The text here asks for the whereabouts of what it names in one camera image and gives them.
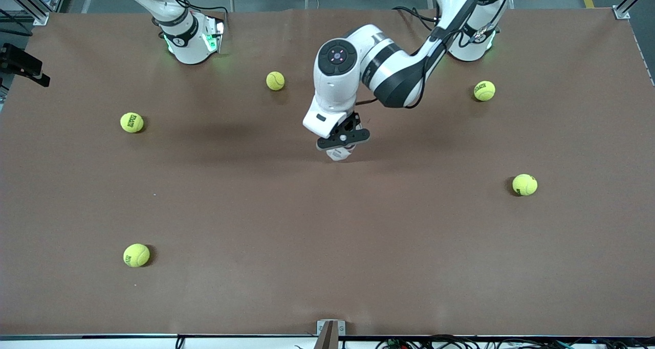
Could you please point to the clear tennis ball can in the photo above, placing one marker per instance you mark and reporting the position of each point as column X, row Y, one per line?
column 342, row 154

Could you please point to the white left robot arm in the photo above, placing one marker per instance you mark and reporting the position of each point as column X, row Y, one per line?
column 389, row 67

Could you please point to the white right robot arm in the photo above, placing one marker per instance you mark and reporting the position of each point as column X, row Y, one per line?
column 189, row 47

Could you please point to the yellow tennis ball white seam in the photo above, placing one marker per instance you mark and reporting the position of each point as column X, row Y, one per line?
column 275, row 81

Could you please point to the yellow tennis ball black print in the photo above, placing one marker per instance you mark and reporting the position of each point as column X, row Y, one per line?
column 484, row 90
column 525, row 184
column 132, row 122
column 136, row 255

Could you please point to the silver corner bracket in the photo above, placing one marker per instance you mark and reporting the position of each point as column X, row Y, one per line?
column 621, row 13
column 41, row 18

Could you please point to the grey metal table bracket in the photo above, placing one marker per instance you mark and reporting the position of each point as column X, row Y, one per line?
column 340, row 327

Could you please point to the brown camera mount post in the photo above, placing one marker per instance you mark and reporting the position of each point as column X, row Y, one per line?
column 327, row 339

